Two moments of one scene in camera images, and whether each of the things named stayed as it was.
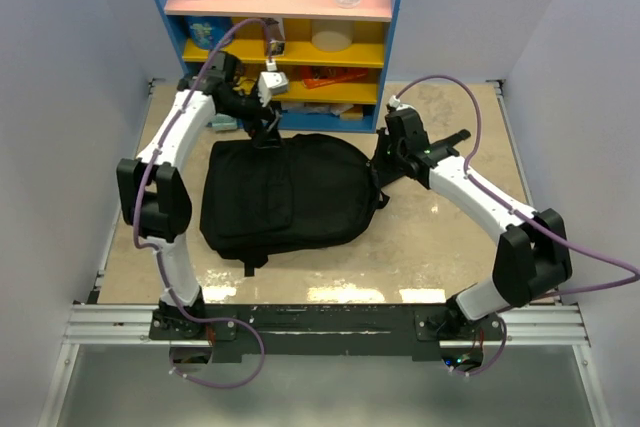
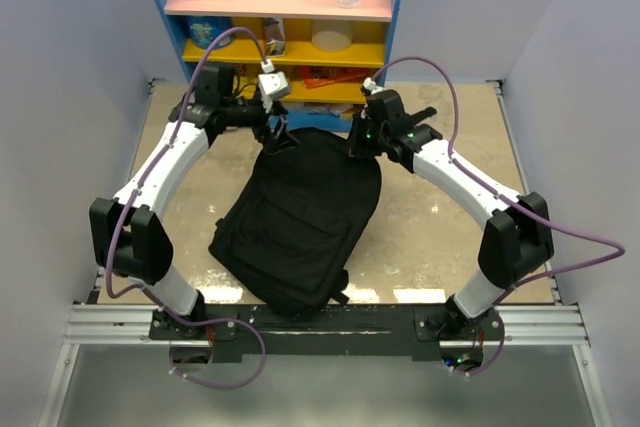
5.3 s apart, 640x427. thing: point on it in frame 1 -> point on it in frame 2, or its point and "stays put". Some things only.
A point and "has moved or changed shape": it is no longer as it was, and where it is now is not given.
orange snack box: x=319 y=76 stays put
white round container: x=332 y=35 stays put
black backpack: x=308 y=188 has moved or changed shape
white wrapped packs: x=331 y=108 stays put
